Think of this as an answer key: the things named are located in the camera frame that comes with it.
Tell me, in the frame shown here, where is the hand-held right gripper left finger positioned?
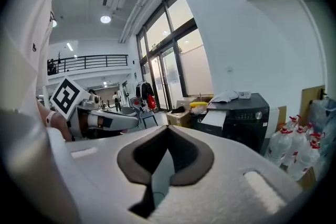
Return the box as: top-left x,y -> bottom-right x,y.
47,124 -> 169,224

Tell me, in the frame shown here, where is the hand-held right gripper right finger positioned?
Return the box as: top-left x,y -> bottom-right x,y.
148,124 -> 303,224

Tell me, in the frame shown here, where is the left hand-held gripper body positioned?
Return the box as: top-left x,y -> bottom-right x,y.
49,76 -> 103,140

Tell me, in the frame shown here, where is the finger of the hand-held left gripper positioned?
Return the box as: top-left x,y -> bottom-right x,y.
88,110 -> 140,131

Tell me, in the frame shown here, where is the person's left forearm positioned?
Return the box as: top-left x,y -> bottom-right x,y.
36,99 -> 73,142

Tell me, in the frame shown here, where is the grey chair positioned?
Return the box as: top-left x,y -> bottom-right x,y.
132,103 -> 159,130

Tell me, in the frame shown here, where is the white wrist watch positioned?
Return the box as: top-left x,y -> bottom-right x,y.
46,111 -> 64,128

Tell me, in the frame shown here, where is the red bag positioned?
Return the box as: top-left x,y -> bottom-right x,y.
146,94 -> 156,110

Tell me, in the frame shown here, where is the clothes rack with dark garments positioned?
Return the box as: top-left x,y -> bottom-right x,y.
134,80 -> 155,111

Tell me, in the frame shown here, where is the black balcony railing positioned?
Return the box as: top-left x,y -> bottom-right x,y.
47,54 -> 129,76

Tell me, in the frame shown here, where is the brown cardboard box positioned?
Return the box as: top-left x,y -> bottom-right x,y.
165,110 -> 194,129

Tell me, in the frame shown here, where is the black-framed glass door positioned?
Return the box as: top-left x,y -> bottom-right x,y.
135,0 -> 214,111

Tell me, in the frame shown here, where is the black table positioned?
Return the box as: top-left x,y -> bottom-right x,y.
193,93 -> 270,156

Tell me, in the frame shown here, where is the white t-shirt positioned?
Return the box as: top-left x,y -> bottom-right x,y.
0,0 -> 56,124

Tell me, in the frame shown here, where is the yellow plastic bag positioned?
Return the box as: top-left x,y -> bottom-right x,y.
189,101 -> 208,109

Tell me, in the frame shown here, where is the group of clear water jugs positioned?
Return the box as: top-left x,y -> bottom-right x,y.
264,114 -> 326,182

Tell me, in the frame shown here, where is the crumpled white cloth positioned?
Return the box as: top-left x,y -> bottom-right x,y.
208,90 -> 239,104

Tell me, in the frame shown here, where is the clear plastic bag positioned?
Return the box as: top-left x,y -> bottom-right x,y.
309,97 -> 336,152

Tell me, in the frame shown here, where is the tan wooden board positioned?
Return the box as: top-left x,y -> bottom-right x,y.
300,85 -> 326,124

